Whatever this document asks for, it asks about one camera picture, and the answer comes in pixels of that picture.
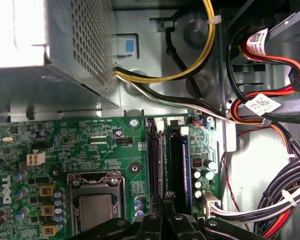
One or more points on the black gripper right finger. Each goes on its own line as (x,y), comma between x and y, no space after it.
(182,227)

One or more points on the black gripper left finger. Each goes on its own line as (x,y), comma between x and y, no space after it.
(150,227)

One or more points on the black RAM slot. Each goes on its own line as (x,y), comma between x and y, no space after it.
(152,160)
(176,162)

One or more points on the white power connector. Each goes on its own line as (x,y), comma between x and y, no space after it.
(210,200)

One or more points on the silver CPU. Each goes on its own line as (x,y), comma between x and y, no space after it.
(95,212)

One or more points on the metal locking lever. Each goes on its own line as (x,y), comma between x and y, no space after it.
(92,180)

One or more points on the CPU socket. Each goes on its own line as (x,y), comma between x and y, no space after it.
(69,200)

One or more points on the green motherboard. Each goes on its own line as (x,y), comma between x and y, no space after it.
(90,155)

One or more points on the white four-pin power socket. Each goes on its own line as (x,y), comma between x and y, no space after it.
(35,158)

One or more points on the black PC case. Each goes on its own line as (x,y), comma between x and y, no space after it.
(152,50)

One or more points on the blue case clip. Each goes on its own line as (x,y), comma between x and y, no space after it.
(130,46)

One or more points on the grey power supply unit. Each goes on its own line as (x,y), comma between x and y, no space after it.
(90,50)

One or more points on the metal drive cage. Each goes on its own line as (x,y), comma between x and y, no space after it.
(295,25)

